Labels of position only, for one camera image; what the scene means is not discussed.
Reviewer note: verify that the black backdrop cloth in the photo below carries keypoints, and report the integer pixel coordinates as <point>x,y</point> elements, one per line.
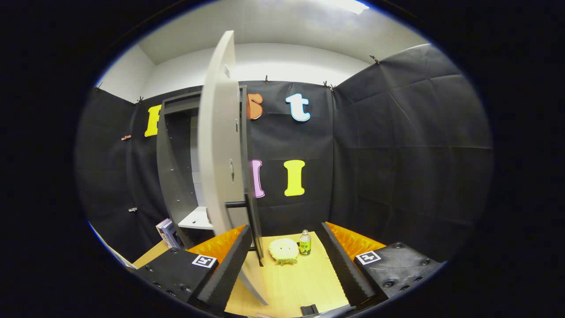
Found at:
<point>410,154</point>

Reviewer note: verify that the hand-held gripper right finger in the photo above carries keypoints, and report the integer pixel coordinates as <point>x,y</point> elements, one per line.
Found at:
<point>344,269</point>

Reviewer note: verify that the beige shoe cabinet door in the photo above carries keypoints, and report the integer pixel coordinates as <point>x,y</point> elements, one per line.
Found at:
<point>216,145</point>

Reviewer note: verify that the yellow plush toy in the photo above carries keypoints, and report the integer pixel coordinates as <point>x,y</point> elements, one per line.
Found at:
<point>284,250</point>

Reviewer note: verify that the long ceiling light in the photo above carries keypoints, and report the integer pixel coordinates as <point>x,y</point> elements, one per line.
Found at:
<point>348,5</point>

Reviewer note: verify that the blue book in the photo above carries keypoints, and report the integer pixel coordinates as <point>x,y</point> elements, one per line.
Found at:
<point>171,234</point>

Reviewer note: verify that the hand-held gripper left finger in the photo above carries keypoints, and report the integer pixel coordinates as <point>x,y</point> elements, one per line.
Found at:
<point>229,269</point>

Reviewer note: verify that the dark grey shoe cabinet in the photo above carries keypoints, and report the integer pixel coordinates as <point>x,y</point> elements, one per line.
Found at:
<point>170,168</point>

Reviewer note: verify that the small black object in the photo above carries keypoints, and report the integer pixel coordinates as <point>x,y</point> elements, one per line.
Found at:
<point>309,309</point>

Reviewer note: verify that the white cabinet shelf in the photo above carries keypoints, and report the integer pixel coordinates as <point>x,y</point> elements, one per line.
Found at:
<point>196,219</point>

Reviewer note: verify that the green drink bottle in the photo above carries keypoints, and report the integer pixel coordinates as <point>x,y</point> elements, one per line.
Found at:
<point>305,245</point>

